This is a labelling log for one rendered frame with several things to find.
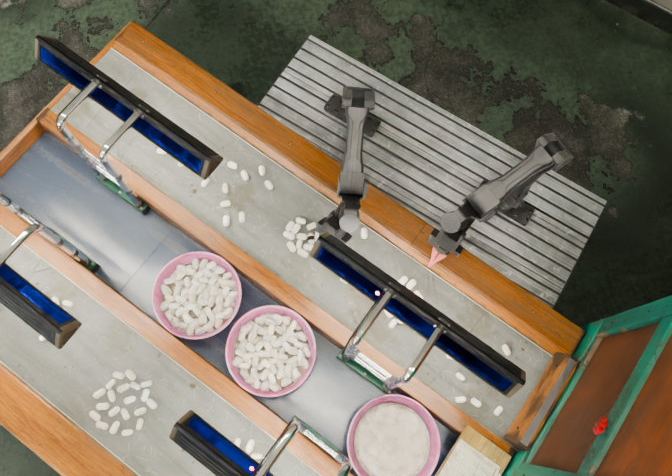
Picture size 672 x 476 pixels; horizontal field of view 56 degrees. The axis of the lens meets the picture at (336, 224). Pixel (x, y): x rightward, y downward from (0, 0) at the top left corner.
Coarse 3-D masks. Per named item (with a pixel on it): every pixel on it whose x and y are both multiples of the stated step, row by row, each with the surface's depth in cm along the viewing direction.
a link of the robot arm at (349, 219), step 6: (366, 180) 178; (366, 186) 178; (366, 192) 178; (342, 198) 177; (348, 198) 178; (354, 198) 178; (360, 198) 179; (348, 204) 174; (354, 204) 175; (342, 210) 176; (348, 210) 172; (354, 210) 172; (342, 216) 173; (348, 216) 173; (354, 216) 173; (342, 222) 174; (348, 222) 174; (354, 222) 174; (342, 228) 175; (348, 228) 175; (354, 228) 175
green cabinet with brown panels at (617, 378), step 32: (608, 320) 181; (640, 320) 159; (608, 352) 169; (640, 352) 150; (576, 384) 175; (608, 384) 155; (640, 384) 137; (576, 416) 160; (608, 416) 140; (640, 416) 129; (544, 448) 166; (576, 448) 148; (608, 448) 133; (640, 448) 121
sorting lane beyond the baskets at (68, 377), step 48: (0, 240) 194; (48, 288) 191; (0, 336) 186; (96, 336) 187; (48, 384) 182; (96, 384) 183; (192, 384) 184; (96, 432) 179; (144, 432) 180; (240, 432) 181
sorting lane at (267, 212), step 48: (144, 96) 211; (144, 144) 206; (240, 144) 207; (192, 192) 202; (240, 192) 202; (288, 192) 203; (240, 240) 198; (288, 240) 198; (384, 240) 200; (336, 288) 194; (432, 288) 196; (384, 336) 191; (480, 336) 192; (432, 384) 187; (480, 384) 188; (528, 384) 188
